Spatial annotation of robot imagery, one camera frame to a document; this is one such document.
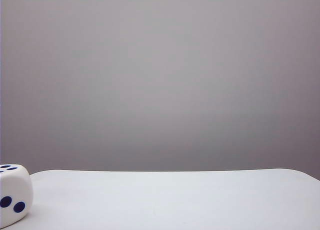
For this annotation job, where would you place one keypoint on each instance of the white die with blue pips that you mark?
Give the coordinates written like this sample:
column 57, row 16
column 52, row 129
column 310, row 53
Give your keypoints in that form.
column 15, row 187

